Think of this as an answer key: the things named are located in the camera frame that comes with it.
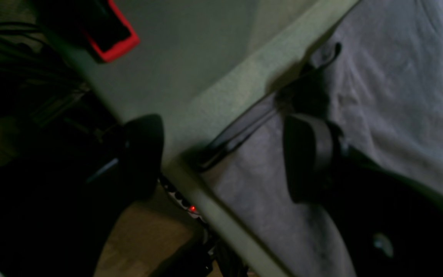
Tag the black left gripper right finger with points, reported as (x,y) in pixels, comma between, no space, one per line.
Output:
(392,225)

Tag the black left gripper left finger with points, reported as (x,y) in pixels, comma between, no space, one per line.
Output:
(56,214)

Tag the grey t-shirt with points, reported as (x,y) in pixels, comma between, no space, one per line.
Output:
(379,77)

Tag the black power strip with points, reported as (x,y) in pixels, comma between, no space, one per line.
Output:
(180,201)

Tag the red clamp top centre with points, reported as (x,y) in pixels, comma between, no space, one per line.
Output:
(98,26)

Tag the green table cloth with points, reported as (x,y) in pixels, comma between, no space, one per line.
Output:
(199,65)

